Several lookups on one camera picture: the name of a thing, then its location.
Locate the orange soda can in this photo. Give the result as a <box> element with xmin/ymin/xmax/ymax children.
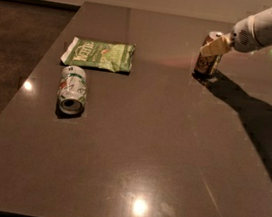
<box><xmin>194</xmin><ymin>31</ymin><xmax>222</xmax><ymax>78</ymax></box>

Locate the green chip bag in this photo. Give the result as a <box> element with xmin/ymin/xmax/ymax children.
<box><xmin>60</xmin><ymin>37</ymin><xmax>136</xmax><ymax>73</ymax></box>

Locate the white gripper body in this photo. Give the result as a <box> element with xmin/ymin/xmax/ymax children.
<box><xmin>231</xmin><ymin>15</ymin><xmax>272</xmax><ymax>53</ymax></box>

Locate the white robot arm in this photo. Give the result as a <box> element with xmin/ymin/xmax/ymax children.
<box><xmin>200</xmin><ymin>7</ymin><xmax>272</xmax><ymax>57</ymax></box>

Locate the green white soda can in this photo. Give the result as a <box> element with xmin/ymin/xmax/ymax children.
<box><xmin>57</xmin><ymin>65</ymin><xmax>87</xmax><ymax>115</ymax></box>

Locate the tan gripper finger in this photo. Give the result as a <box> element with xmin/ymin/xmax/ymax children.
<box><xmin>200</xmin><ymin>32</ymin><xmax>233</xmax><ymax>57</ymax></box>

